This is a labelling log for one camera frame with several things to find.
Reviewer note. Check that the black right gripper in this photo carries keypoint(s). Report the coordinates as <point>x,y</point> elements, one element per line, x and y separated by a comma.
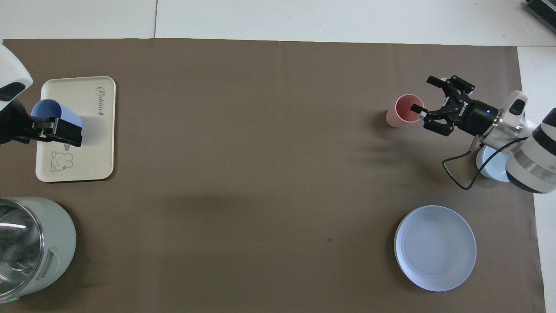
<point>473,115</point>

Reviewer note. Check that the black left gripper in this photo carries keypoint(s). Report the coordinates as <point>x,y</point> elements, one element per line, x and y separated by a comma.
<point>13,121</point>

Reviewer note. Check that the blue plastic cup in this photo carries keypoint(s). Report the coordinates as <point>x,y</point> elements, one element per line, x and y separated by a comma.
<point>58,114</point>

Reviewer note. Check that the pink plastic cup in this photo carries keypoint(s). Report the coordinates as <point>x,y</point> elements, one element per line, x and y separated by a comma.
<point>402,111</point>

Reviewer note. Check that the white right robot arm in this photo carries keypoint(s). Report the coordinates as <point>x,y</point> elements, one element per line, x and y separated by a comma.
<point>530,152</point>

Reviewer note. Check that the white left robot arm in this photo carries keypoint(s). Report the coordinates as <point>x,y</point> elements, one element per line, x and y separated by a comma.
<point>11,74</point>

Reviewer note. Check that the cream tray with rabbit print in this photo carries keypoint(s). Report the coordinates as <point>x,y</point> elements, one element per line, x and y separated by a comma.
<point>95,148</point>

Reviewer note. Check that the light blue bowl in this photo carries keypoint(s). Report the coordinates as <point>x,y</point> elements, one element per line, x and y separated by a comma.
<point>491,167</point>

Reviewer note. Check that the pale green electric pot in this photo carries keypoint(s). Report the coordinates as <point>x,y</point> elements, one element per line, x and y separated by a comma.
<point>39,248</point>

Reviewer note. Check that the dark grey ribbed device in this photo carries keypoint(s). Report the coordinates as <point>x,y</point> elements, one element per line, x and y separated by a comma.
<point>543,9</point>

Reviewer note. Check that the light blue plate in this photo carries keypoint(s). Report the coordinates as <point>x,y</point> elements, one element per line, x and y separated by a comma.
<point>435,248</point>

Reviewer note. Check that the brown paper table mat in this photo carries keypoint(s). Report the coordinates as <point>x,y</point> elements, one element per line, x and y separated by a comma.
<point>260,174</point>

